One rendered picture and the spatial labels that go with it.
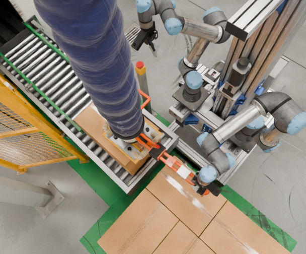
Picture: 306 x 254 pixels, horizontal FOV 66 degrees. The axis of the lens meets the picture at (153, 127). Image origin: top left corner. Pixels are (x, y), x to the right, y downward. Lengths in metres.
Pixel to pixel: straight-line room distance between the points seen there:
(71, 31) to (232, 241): 1.93
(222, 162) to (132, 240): 1.22
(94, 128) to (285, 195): 2.11
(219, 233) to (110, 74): 1.66
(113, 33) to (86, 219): 2.32
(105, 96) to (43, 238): 2.23
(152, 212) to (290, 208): 1.52
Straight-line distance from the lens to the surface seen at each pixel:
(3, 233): 3.23
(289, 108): 1.25
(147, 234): 2.15
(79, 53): 0.80
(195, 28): 1.30
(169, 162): 1.51
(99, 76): 0.89
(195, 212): 2.15
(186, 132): 2.66
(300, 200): 3.03
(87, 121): 2.01
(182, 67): 1.78
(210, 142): 1.22
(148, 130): 1.69
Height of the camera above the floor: 2.69
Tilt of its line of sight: 68 degrees down
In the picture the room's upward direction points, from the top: 10 degrees counter-clockwise
